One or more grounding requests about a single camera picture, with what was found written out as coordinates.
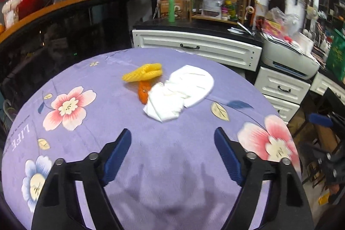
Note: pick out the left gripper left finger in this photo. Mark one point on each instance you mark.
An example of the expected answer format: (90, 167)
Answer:
(73, 189)

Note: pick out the yellow foam fruit net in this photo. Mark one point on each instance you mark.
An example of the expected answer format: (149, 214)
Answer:
(144, 73)

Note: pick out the white drawer cabinet stack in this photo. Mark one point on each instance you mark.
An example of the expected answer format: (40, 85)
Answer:
(285, 93)

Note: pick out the white printer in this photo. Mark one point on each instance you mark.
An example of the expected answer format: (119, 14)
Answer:
(283, 56)

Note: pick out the white long drawer front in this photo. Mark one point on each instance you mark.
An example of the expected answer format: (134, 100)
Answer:
(229, 52)

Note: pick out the white crumpled paper wrapper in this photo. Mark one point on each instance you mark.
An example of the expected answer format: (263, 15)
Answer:
(165, 101)

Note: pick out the white paper plate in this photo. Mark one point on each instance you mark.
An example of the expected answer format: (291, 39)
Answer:
(193, 84)

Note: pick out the purple floral tablecloth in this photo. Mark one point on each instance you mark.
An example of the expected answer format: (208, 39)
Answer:
(173, 176)

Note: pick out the curved wooden counter shelf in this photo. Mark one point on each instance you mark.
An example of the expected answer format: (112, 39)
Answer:
(48, 13)

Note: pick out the white lidded jar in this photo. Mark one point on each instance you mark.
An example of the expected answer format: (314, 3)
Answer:
(10, 12)

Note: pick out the green plastic bottle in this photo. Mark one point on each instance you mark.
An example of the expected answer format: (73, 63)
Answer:
(171, 11)

